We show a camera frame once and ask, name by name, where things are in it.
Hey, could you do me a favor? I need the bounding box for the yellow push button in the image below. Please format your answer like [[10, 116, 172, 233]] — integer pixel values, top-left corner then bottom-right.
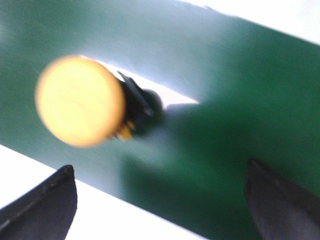
[[34, 55, 163, 148]]

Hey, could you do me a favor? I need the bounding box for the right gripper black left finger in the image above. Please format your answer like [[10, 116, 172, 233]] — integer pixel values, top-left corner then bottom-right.
[[0, 165, 77, 240]]

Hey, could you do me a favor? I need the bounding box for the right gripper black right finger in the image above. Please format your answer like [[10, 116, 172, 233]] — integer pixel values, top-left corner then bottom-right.
[[244, 159, 320, 240]]

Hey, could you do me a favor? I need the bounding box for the green conveyor belt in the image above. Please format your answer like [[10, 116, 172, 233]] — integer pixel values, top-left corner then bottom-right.
[[0, 0, 320, 240]]

